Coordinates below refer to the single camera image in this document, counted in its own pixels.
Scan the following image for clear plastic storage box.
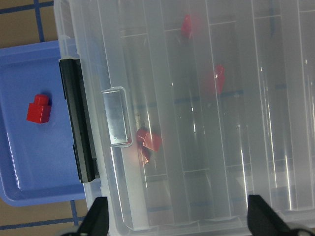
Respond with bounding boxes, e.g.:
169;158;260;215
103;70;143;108
54;0;315;236

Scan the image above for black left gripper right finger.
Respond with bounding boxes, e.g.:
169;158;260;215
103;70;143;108
248;195;295;236

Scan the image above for blue plastic tray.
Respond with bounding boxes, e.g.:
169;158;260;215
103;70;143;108
0;41;85;207

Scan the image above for red block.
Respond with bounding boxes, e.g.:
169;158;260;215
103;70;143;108
26;94;51;124
127;127;162;165

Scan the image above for red block box middle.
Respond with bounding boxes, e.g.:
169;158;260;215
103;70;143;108
204;64;225;95

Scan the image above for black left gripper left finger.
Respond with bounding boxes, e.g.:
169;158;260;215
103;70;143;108
76;197;109;236

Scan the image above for black box latch handle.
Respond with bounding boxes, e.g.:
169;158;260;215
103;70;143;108
59;59;99;183

